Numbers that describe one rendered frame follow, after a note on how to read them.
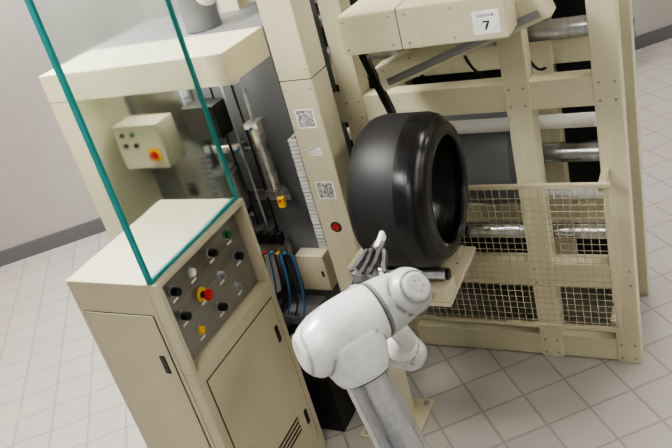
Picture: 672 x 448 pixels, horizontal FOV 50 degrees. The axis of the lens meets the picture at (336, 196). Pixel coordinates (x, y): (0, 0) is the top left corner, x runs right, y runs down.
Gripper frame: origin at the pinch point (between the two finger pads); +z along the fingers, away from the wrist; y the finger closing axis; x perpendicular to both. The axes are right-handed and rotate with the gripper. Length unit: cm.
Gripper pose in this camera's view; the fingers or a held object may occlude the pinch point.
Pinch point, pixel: (380, 241)
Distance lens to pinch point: 233.5
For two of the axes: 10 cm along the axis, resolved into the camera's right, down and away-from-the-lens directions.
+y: -8.9, 0.1, 4.6
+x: 3.3, 7.1, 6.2
